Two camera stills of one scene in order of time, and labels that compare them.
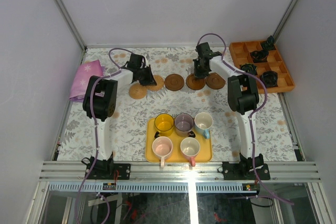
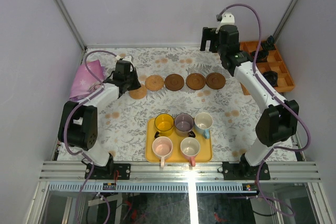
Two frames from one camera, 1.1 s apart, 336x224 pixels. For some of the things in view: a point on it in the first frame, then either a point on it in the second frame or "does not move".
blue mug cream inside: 203,121 does not move
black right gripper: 197,74 -> 208,34
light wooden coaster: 137,91 does not move
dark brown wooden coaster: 214,81 does not move
